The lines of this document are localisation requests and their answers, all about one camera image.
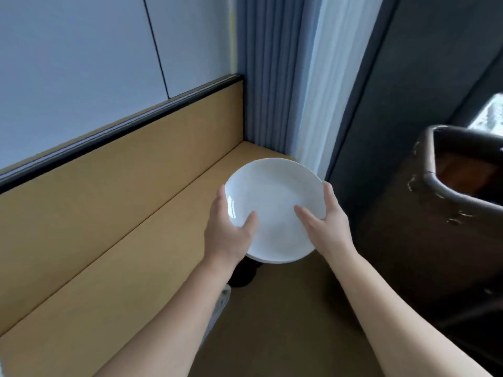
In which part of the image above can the person's left hand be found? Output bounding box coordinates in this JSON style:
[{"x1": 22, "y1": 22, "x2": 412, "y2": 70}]
[{"x1": 203, "y1": 184, "x2": 259, "y2": 268}]

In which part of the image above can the person's right hand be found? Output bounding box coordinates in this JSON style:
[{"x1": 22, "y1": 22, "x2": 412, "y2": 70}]
[{"x1": 294, "y1": 181, "x2": 356, "y2": 260}]

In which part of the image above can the pile of white round plates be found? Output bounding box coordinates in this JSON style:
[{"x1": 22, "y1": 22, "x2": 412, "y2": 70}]
[{"x1": 225, "y1": 158, "x2": 327, "y2": 264}]

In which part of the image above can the brown housekeeping cart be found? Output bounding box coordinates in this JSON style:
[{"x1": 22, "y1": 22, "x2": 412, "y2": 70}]
[{"x1": 354, "y1": 124, "x2": 503, "y2": 377}]

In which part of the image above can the person's left forearm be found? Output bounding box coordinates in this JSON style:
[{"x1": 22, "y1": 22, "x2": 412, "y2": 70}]
[{"x1": 94, "y1": 255, "x2": 237, "y2": 377}]

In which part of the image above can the person's right forearm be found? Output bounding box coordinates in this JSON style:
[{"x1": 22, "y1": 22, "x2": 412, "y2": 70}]
[{"x1": 326, "y1": 246, "x2": 492, "y2": 377}]

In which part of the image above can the black bin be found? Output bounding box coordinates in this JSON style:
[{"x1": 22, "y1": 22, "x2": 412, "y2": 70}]
[{"x1": 228, "y1": 257, "x2": 264, "y2": 289}]

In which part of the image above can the grey kettle tray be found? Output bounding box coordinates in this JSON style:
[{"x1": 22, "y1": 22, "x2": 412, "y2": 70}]
[{"x1": 200, "y1": 285, "x2": 233, "y2": 346}]

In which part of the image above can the white sheer curtain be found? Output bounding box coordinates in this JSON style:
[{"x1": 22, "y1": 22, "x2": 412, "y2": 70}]
[{"x1": 291, "y1": 0, "x2": 386, "y2": 181}]

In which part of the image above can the grey curtain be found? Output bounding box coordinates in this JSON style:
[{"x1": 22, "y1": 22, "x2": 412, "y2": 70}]
[{"x1": 236, "y1": 0, "x2": 323, "y2": 154}]

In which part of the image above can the black wall rail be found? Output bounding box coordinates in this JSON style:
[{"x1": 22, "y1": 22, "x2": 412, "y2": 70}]
[{"x1": 0, "y1": 73, "x2": 246, "y2": 195}]

